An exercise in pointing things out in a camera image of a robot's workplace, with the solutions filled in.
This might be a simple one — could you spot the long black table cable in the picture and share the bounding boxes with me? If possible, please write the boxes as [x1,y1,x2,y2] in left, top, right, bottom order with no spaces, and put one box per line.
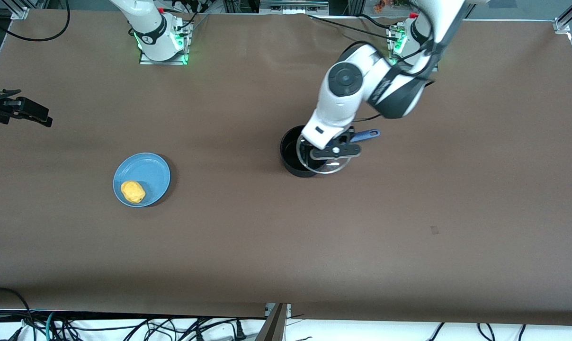
[307,15,393,38]

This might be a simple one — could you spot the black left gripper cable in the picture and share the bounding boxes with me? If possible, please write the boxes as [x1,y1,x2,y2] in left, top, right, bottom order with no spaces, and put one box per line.
[362,28,445,123]

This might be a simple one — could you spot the grey metal frame post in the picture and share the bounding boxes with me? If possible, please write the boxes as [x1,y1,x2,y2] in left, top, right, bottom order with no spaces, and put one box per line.
[255,303,291,341]

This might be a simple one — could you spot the black looped floor cable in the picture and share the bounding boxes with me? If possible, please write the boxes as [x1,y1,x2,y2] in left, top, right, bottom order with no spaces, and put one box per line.
[0,287,36,341]

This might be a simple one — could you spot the short black table cable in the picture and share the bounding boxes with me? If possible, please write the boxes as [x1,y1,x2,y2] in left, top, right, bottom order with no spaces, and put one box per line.
[357,13,396,30]

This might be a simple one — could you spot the glass lid with blue knob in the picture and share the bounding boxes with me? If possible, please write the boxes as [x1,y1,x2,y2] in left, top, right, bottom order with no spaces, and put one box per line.
[295,135,352,175]

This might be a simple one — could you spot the yellow potato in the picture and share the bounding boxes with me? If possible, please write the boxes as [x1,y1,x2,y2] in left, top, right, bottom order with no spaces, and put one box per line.
[121,180,146,205]

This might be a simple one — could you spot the metal frame crossbar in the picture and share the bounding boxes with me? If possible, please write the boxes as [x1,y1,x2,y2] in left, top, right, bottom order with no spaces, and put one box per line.
[259,0,330,16]

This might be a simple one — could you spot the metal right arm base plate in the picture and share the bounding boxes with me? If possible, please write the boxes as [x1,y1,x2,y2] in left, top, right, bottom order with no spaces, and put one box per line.
[139,21,190,65]

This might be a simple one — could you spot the aluminium frame profile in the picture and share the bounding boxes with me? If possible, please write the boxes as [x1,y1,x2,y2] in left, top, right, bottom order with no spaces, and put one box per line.
[554,0,572,33]
[2,0,31,20]

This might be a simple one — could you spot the black cable with plug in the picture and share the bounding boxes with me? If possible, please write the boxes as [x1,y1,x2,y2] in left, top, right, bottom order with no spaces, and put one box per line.
[139,317,249,341]

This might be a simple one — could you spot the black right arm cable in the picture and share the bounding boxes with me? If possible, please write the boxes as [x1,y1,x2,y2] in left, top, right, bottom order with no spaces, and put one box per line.
[0,0,71,42]

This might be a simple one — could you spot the brown paper table cover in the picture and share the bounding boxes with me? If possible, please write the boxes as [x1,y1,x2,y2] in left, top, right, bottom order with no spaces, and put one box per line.
[0,9,572,327]

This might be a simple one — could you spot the blue plate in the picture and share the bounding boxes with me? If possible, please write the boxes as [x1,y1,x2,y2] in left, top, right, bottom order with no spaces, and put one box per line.
[113,152,171,208]

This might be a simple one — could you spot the dark pot with blue handle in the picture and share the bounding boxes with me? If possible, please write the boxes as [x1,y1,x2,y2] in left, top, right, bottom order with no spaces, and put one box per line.
[280,125,380,178]

